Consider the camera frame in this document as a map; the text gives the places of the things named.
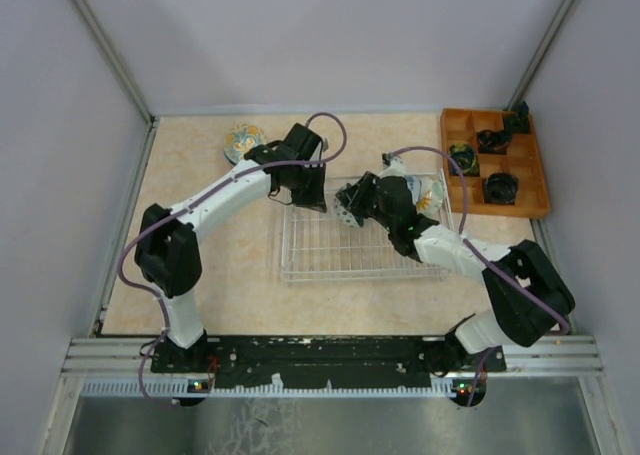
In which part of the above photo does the blue white patterned bowl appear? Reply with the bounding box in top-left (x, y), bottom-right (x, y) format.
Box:
top-left (405, 175), bottom-right (422, 205)

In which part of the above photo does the yellow floral bowl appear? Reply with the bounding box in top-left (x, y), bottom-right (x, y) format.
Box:
top-left (416, 175), bottom-right (445, 216)

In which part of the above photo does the white wire dish rack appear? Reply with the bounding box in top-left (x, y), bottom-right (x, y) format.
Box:
top-left (281, 176), bottom-right (449, 282)

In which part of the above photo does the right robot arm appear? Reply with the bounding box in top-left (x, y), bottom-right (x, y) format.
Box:
top-left (334, 172), bottom-right (575, 373)

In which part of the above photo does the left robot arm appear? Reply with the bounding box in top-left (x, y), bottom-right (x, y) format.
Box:
top-left (134, 123), bottom-right (327, 372)

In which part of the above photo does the black yellow object in tray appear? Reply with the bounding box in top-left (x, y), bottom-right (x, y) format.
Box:
top-left (448, 143), bottom-right (480, 177)

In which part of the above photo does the wooden compartment tray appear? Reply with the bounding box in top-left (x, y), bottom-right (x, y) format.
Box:
top-left (440, 108), bottom-right (551, 219)

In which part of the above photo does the black round object in tray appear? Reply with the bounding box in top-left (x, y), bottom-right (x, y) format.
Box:
top-left (484, 172), bottom-right (519, 205)

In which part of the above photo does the black object tray centre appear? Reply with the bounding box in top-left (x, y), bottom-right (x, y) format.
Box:
top-left (476, 129), bottom-right (513, 155)

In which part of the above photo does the black object tray corner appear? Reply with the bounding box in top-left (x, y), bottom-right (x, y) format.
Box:
top-left (503, 101), bottom-right (531, 134)

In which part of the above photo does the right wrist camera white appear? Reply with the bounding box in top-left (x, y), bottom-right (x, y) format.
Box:
top-left (378, 153), bottom-right (407, 178)

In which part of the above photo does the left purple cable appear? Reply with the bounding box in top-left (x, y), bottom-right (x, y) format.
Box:
top-left (118, 112), bottom-right (349, 409)

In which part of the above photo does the white cable duct strip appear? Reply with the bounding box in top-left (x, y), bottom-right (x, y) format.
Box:
top-left (82, 378), bottom-right (481, 397)

